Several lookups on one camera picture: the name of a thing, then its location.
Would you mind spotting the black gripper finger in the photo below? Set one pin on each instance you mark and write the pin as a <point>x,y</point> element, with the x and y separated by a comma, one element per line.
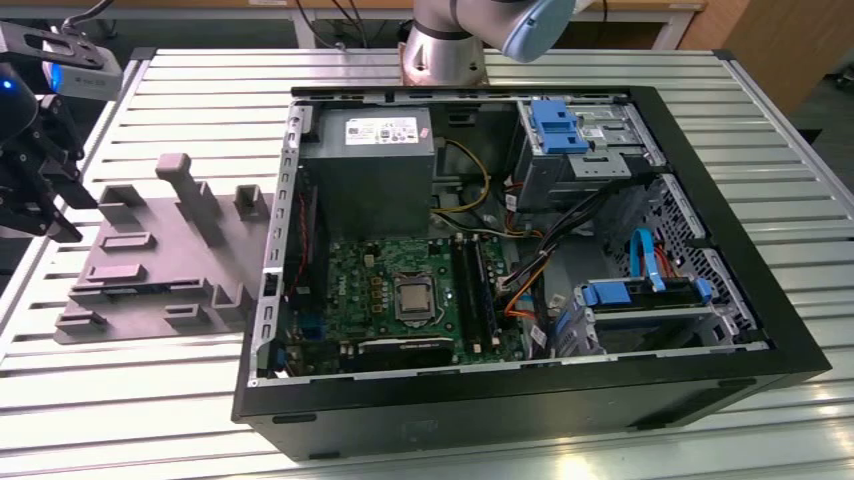
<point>27,200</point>
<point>60,145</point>

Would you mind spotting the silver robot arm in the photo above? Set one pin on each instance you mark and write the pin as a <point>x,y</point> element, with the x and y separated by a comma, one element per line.
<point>441,50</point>

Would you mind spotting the grey parts rack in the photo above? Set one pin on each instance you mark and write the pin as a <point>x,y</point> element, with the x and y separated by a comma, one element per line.
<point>167,240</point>

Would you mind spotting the black case fan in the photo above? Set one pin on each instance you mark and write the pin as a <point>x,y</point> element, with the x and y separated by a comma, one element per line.
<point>314,225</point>

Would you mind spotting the grey power supply unit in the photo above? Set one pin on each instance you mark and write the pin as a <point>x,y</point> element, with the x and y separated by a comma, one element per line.
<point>367,190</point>

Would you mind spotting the blue VGA port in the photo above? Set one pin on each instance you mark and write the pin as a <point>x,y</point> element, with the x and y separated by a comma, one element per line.
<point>279,360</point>

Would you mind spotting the green motherboard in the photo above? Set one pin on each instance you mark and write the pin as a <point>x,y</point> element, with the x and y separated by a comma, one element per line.
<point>354,270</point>

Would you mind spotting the black CPU socket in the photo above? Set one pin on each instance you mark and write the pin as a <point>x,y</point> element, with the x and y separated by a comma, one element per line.
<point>414,276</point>

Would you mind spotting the silver CPU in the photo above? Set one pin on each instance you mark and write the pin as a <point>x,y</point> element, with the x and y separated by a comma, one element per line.
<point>415,298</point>

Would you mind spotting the black graphics card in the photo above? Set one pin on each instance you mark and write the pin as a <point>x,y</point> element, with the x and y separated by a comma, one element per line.
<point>400,350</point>

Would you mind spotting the blue disk carrier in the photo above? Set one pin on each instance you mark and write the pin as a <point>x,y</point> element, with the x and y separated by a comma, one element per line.
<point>554,125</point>
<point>607,294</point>

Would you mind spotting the silver disk bay cage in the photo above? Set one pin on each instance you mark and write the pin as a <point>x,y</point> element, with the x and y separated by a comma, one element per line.
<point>654,312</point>
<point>601,165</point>

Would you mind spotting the black PC case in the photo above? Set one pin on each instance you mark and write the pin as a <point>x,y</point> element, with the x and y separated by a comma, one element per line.
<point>534,415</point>

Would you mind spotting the wooden desk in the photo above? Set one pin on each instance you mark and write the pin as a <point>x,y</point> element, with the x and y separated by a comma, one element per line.
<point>667,6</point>

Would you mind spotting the wooden cabinet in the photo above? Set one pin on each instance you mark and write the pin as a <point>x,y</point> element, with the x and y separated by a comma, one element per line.
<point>767,50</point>

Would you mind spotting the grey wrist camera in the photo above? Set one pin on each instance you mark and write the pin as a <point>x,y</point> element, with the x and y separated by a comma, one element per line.
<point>87,80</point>

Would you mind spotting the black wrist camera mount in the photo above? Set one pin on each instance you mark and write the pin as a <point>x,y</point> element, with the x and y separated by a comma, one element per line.
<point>47,45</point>

